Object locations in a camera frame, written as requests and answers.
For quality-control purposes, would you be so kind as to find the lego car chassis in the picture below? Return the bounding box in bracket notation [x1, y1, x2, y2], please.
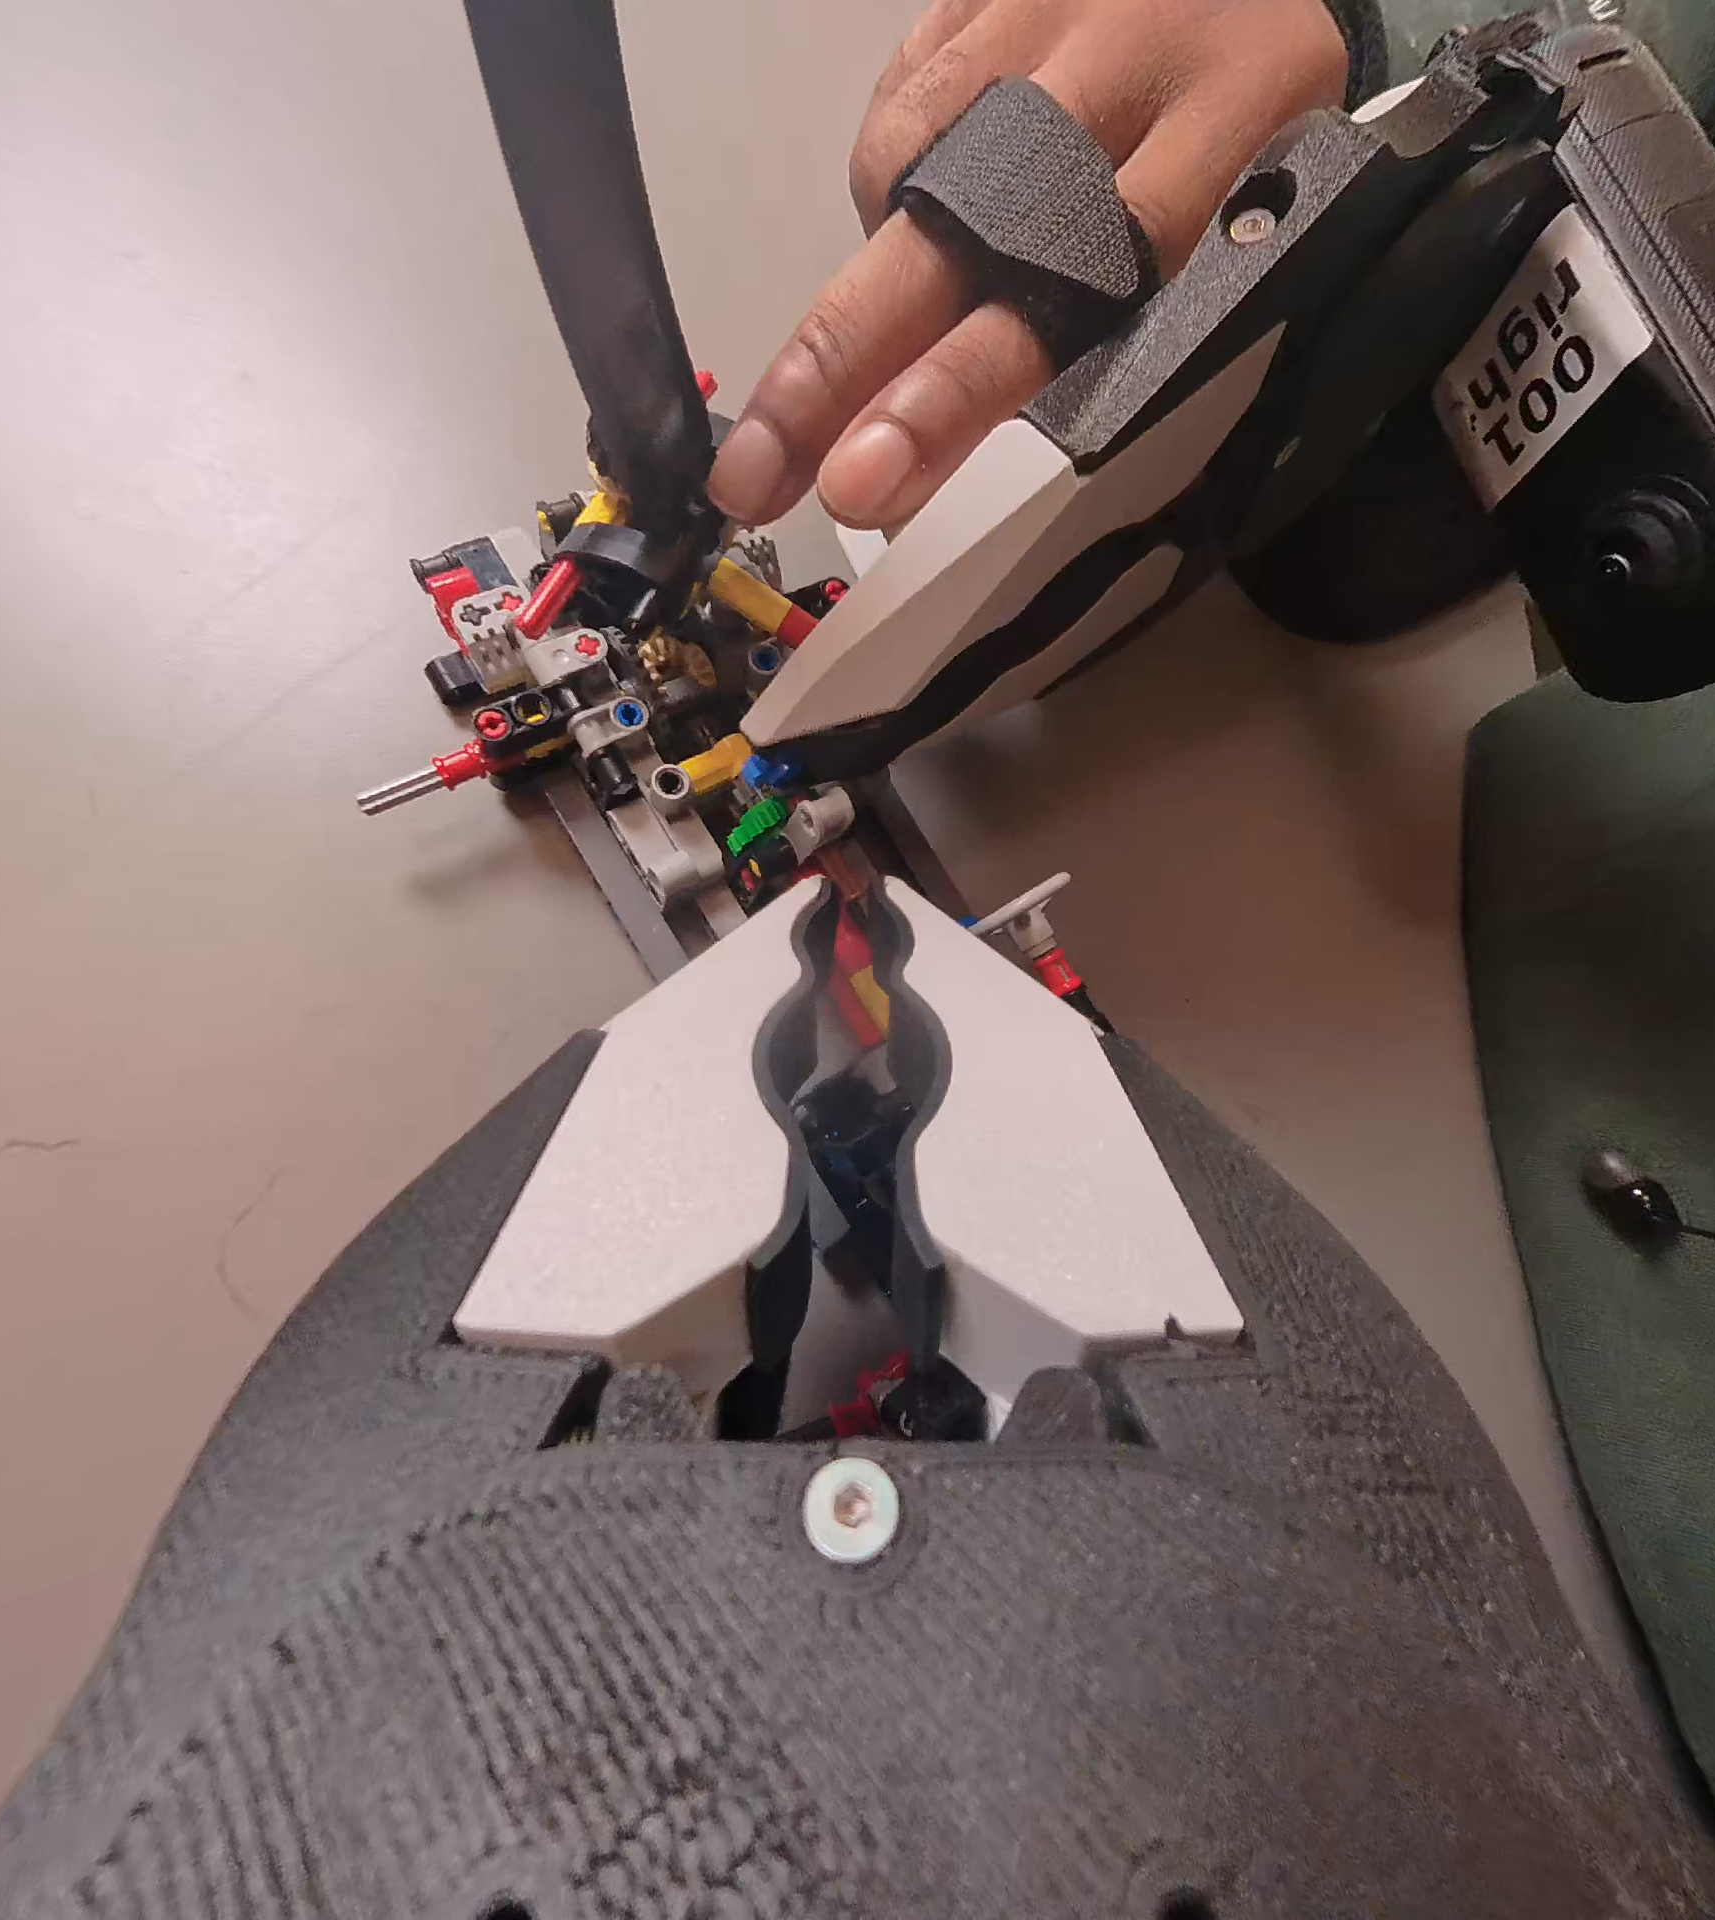
[355, 366, 1113, 1449]

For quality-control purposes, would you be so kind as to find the green shirt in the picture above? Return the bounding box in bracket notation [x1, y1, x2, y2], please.
[1456, 622, 1715, 1878]

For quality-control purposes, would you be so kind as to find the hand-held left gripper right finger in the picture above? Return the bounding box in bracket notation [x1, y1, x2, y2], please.
[875, 876, 1247, 1405]

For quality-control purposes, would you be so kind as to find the person's right hand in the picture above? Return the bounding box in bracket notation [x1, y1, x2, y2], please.
[707, 0, 1352, 528]

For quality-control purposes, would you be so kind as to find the long black lego strip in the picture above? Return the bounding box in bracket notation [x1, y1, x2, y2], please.
[463, 0, 726, 594]

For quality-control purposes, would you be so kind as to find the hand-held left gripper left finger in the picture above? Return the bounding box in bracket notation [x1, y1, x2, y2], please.
[452, 876, 835, 1398]

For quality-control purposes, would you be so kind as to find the small black lapel microphone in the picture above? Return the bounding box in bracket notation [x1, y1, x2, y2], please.
[1584, 1146, 1686, 1251]

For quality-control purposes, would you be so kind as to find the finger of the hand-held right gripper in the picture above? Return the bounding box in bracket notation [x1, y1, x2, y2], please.
[795, 539, 1224, 786]
[741, 319, 1288, 751]

